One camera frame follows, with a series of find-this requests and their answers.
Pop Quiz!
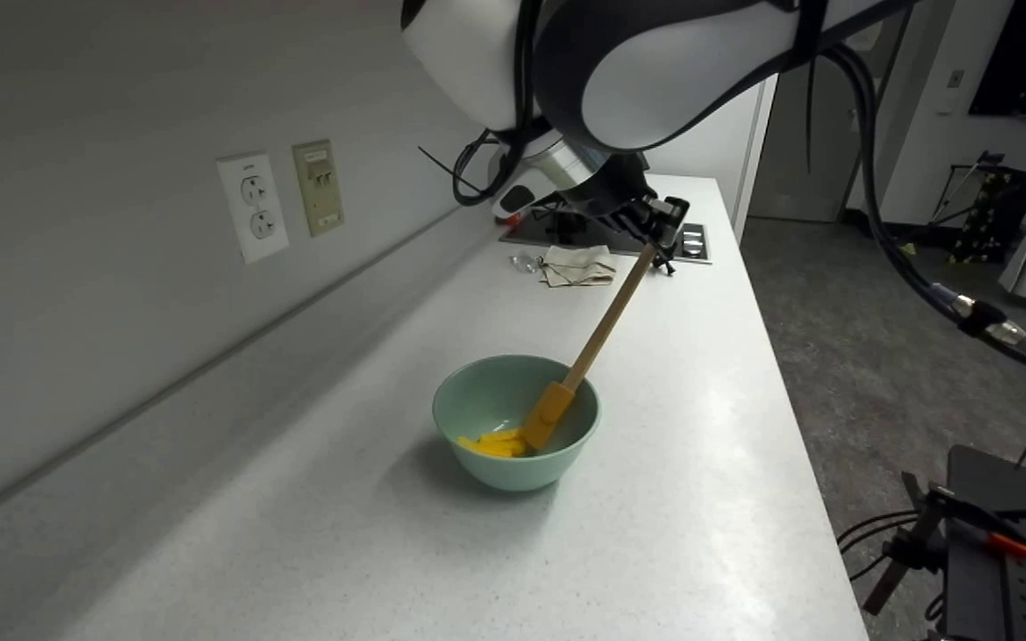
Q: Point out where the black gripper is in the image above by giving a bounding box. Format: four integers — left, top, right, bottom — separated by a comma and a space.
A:
535, 157, 690, 272

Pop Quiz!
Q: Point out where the wooden handled yellow spatula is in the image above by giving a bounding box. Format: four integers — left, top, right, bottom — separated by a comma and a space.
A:
520, 246, 658, 451

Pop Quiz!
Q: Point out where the mint green bowl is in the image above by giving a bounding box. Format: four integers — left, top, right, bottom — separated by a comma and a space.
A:
431, 354, 599, 494

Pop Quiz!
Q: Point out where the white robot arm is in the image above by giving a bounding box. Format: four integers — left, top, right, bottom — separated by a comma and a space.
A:
396, 0, 915, 265

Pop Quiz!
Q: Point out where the yellow food in bowl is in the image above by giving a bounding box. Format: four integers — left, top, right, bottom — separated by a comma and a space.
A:
458, 426, 527, 459

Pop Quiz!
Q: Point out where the beige folded cloth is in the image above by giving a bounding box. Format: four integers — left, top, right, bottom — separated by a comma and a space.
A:
508, 246, 616, 287

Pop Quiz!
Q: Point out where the black table with clamp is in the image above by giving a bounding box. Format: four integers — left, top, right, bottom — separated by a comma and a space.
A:
837, 443, 1026, 641

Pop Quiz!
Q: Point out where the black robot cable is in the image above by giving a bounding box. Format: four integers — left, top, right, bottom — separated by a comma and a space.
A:
813, 46, 1026, 388

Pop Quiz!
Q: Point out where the beige wall switch plate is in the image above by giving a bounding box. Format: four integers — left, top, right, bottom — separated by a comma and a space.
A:
291, 140, 340, 233

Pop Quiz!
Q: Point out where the white wall outlet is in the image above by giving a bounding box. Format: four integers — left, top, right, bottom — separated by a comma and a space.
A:
218, 153, 289, 262

